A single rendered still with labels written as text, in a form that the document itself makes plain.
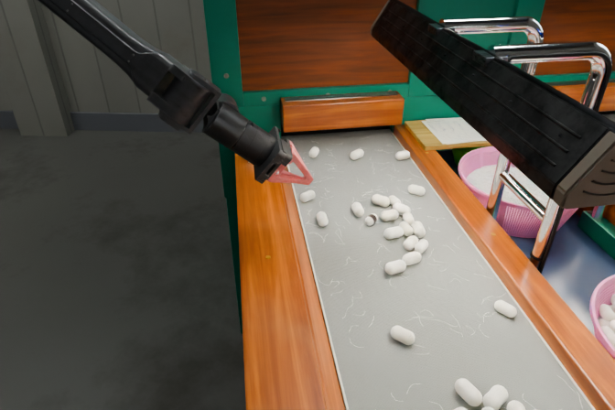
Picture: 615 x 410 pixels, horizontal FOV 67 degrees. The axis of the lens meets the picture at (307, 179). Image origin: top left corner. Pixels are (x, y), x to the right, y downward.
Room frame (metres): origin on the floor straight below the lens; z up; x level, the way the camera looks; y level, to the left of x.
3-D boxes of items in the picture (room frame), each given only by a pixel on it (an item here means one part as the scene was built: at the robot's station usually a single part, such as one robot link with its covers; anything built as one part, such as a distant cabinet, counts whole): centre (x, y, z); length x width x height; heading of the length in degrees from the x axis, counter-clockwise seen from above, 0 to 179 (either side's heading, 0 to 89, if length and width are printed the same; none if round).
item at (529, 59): (0.65, -0.29, 0.90); 0.20 x 0.19 x 0.45; 9
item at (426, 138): (1.07, -0.43, 0.77); 0.33 x 0.15 x 0.01; 99
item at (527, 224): (0.85, -0.46, 0.72); 0.27 x 0.27 x 0.10
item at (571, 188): (0.64, -0.21, 1.08); 0.62 x 0.08 x 0.07; 9
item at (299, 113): (1.07, -0.09, 0.83); 0.30 x 0.06 x 0.07; 99
